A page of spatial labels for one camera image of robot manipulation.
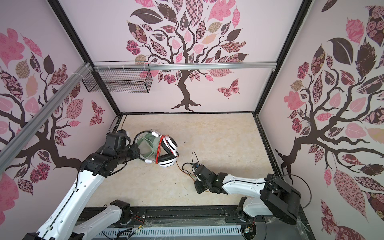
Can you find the mint green white headphones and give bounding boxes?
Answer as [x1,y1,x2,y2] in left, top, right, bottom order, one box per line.
[137,133,161,161]

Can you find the black white headphones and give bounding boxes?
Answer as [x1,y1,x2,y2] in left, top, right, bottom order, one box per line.
[134,130,179,168]

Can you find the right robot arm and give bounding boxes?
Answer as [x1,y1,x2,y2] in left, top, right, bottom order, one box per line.
[192,163,301,225]

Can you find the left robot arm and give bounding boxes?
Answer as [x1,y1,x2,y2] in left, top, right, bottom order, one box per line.
[24,130,139,240]

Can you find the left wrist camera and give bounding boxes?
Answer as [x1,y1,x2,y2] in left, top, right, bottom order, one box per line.
[105,130,131,150]

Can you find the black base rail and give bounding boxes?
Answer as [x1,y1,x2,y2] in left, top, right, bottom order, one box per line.
[55,203,316,240]

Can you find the white slotted cable duct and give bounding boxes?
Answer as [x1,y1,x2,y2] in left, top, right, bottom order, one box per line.
[94,226,244,240]

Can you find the black wire basket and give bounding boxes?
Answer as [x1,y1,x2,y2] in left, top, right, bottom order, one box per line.
[82,60,153,94]

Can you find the aluminium rail back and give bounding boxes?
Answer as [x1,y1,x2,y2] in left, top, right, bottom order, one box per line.
[93,62,277,71]

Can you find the aluminium rail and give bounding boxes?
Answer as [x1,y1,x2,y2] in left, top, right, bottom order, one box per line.
[93,62,277,71]
[1,63,92,173]

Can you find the aluminium rail left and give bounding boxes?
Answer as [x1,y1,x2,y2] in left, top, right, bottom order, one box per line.
[1,63,92,173]

